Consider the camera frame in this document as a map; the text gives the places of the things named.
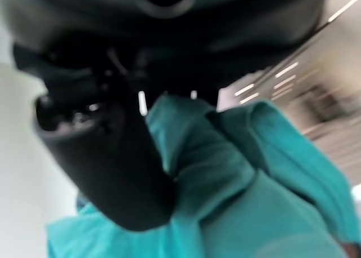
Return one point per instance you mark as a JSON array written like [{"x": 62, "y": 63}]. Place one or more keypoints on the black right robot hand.
[{"x": 118, "y": 72}]

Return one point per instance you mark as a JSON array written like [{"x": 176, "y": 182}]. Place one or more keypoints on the teal cloth garment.
[{"x": 225, "y": 184}]

